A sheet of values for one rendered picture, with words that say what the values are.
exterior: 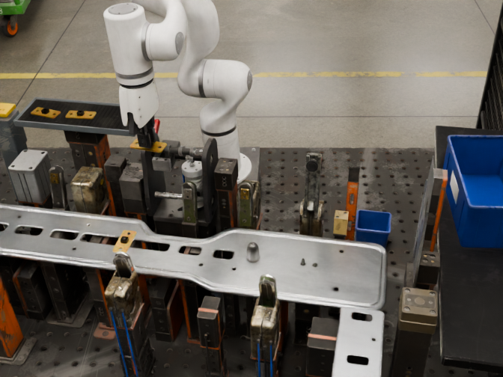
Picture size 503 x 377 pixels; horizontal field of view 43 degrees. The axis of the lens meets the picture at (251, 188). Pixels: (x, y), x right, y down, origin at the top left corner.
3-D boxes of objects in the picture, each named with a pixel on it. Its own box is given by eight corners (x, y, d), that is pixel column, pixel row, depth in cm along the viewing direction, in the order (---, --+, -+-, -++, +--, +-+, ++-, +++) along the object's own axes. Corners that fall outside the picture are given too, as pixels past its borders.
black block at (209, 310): (197, 399, 165) (187, 323, 147) (208, 364, 173) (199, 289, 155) (228, 403, 163) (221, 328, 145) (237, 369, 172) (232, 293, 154)
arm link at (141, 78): (126, 54, 145) (129, 66, 147) (107, 72, 139) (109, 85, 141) (160, 58, 143) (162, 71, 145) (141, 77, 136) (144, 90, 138)
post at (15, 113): (22, 230, 218) (-15, 119, 191) (32, 215, 224) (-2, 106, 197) (43, 233, 217) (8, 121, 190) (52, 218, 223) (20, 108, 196)
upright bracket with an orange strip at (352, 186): (337, 305, 188) (348, 167, 157) (338, 302, 189) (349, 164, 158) (348, 307, 187) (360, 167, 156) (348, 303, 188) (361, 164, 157)
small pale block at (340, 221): (328, 315, 185) (333, 218, 163) (328, 306, 188) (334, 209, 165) (340, 316, 184) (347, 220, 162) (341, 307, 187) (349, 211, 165)
